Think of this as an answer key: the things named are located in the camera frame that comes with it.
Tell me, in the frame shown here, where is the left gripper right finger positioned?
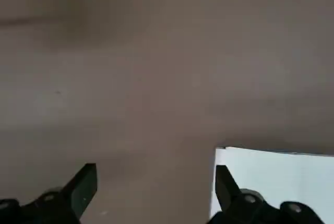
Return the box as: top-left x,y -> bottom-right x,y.
208,164 -> 323,224

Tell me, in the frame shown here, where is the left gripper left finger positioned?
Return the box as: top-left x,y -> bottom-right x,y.
0,163 -> 98,224

